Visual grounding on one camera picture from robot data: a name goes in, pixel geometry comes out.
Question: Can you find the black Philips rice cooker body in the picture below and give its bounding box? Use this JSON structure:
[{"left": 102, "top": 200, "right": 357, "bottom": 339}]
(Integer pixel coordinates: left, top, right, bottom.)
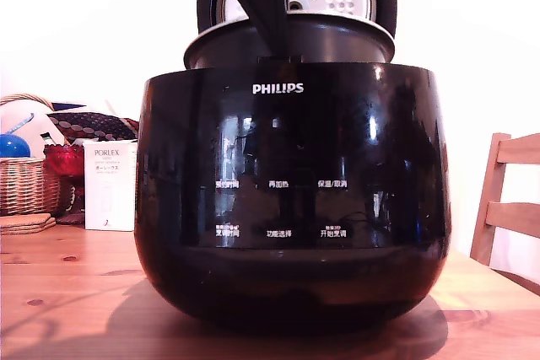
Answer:
[{"left": 133, "top": 61, "right": 452, "bottom": 332}]

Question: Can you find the white bag with blue print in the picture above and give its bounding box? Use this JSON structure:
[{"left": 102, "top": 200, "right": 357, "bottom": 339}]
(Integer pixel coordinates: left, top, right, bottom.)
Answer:
[{"left": 0, "top": 99, "right": 65, "bottom": 147}]

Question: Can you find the cork coaster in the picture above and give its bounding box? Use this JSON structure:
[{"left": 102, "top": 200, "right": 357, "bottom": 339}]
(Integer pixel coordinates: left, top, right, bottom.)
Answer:
[
  {"left": 0, "top": 218, "right": 57, "bottom": 236},
  {"left": 0, "top": 212, "right": 52, "bottom": 227}
]

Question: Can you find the wooden chair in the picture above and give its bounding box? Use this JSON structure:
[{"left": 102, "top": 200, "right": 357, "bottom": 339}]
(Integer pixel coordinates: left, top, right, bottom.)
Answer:
[{"left": 468, "top": 132, "right": 540, "bottom": 293}]

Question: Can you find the woven wicker basket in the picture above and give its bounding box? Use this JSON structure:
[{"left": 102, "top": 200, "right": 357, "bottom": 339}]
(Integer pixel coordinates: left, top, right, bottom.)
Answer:
[{"left": 0, "top": 93, "right": 63, "bottom": 218}]

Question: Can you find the dark patterned cloth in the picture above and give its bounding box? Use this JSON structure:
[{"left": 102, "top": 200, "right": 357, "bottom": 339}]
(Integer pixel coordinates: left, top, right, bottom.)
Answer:
[{"left": 46, "top": 111, "right": 140, "bottom": 145}]

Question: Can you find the blue round ball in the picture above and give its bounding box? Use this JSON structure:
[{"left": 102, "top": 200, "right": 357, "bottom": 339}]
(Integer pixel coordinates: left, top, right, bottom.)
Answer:
[{"left": 0, "top": 133, "right": 33, "bottom": 159}]

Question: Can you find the dark metal pot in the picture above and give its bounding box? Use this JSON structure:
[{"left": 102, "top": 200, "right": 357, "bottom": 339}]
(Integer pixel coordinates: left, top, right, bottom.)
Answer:
[{"left": 182, "top": 13, "right": 397, "bottom": 71}]

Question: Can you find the white Porlex box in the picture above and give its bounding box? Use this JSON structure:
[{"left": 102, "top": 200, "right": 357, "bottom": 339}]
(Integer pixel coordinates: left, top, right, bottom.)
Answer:
[{"left": 82, "top": 140, "right": 139, "bottom": 233}]

